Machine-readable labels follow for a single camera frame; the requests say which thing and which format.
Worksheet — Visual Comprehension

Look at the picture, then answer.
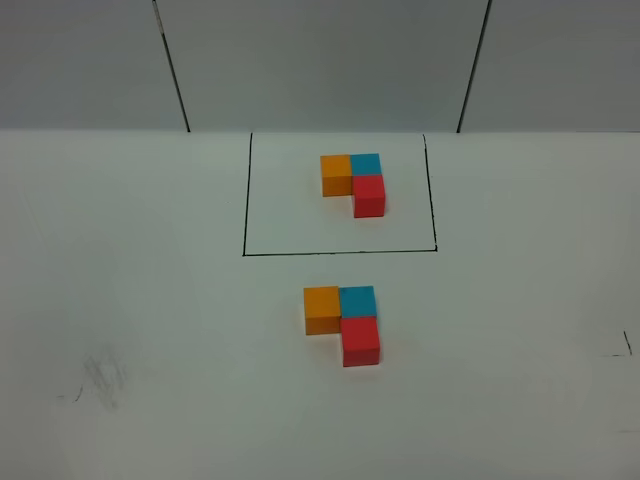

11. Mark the orange cube block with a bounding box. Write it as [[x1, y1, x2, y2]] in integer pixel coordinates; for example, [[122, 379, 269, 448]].
[[303, 286, 341, 335]]

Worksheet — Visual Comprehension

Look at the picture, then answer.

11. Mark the blue cube block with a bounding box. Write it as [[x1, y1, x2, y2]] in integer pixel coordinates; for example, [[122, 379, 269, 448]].
[[339, 285, 377, 318]]

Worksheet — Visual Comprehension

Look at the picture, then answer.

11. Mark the red cube block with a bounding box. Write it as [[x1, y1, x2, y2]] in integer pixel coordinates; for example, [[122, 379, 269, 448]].
[[340, 316, 381, 367]]

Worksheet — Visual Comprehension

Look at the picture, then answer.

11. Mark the orange template cube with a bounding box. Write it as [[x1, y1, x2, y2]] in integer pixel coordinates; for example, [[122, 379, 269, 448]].
[[320, 155, 352, 197]]

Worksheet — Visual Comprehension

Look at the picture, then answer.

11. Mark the red template cube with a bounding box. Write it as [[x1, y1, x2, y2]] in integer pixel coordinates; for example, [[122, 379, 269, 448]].
[[352, 175, 386, 218]]

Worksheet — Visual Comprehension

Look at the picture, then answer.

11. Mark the blue template cube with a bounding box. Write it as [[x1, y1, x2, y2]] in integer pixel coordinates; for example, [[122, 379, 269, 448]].
[[350, 153, 382, 176]]

